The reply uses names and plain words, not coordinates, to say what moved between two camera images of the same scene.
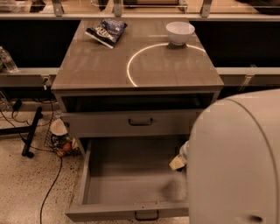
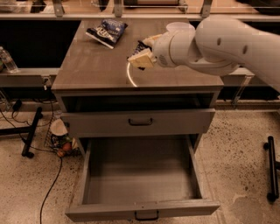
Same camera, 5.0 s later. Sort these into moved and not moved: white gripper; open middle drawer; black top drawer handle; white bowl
Moved: white gripper
Not moved: white bowl; black top drawer handle; open middle drawer
